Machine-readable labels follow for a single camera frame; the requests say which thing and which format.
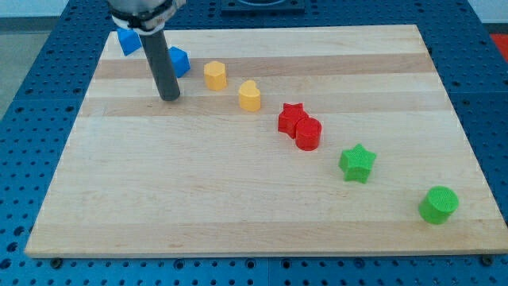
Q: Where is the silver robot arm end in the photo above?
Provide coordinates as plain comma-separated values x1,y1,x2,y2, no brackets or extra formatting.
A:
106,0,187,36

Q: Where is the red cylinder block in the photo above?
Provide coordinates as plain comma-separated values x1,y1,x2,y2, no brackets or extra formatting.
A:
295,118,322,151

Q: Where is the blue cube block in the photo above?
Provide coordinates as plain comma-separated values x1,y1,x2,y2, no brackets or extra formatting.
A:
117,28,142,56

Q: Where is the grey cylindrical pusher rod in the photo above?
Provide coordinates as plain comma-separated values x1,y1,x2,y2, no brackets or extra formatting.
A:
140,30,180,101

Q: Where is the yellow heart block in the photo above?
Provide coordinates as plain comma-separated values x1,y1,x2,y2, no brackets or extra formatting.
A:
238,80,261,112

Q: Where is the blue pentagon block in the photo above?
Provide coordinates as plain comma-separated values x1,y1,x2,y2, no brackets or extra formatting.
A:
169,47,191,78

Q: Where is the green cylinder block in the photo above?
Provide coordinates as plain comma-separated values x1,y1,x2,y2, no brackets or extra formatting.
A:
418,186,460,225

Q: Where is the green star block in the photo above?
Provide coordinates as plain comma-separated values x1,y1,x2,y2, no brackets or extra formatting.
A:
338,144,377,184

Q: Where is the red star block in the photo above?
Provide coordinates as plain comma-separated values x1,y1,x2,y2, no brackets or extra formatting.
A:
278,102,309,139

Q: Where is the yellow hexagon block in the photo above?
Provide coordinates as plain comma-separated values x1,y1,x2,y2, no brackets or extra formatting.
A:
203,61,227,91

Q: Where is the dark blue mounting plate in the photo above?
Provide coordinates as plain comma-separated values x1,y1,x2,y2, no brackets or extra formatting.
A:
221,0,306,15

